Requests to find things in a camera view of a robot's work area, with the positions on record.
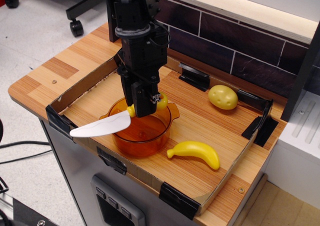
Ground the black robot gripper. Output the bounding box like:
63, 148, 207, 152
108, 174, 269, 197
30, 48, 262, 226
116, 27, 168, 118

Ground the yellow handled white toy knife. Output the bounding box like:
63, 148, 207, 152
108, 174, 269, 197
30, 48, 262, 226
69, 105, 157, 138

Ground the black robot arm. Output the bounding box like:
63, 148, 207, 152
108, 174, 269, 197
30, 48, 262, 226
106, 0, 171, 118

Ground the orange transparent plastic pot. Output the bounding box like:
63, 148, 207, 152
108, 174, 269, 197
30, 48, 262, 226
112, 103, 180, 158

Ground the cardboard fence with black tape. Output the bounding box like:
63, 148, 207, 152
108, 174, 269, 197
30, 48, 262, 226
46, 56, 283, 226

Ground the yellow toy banana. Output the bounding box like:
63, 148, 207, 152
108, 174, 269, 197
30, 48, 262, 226
166, 141, 220, 170

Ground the black chair base with caster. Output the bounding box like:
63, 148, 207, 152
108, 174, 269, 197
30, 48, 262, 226
65, 0, 105, 37

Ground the yellow toy potato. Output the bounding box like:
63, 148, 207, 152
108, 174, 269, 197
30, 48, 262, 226
208, 85, 238, 110

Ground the grey control panel with buttons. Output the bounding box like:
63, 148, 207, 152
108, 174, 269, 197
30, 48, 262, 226
91, 175, 146, 226

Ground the black caster wheel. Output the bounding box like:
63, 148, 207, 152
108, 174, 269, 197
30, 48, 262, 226
4, 0, 19, 9

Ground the black floor cable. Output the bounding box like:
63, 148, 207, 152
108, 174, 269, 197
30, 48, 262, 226
0, 140, 53, 165

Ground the black vertical post right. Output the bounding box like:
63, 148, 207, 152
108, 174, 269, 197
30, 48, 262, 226
281, 24, 320, 122

